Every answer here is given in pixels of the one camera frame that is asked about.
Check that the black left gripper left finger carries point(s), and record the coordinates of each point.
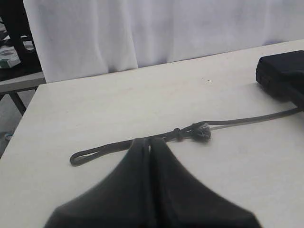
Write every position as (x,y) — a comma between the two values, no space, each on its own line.
(121,200)

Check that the white curtain backdrop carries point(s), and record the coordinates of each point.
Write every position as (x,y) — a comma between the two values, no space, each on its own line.
(80,38)

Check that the black plastic carrying case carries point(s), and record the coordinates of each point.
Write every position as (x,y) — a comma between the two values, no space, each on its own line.
(283,75)

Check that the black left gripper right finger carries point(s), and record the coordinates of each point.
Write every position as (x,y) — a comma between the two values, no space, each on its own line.
(182,201)

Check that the grey side table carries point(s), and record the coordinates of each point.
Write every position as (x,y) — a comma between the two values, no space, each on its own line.
(11,87)

